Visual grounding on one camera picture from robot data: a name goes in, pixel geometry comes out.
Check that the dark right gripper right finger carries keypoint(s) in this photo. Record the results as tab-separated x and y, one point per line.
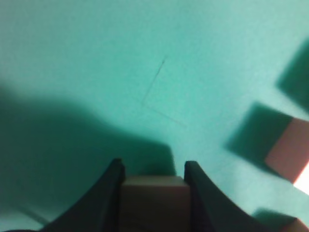
211	210

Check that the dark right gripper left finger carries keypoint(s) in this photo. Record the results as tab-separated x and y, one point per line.
98	209

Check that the pink cube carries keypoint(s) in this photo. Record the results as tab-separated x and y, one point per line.
154	204

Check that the pink cube moved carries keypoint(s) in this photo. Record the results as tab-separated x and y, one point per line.
290	153
296	225

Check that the green cloth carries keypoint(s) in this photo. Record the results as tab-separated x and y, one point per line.
155	83

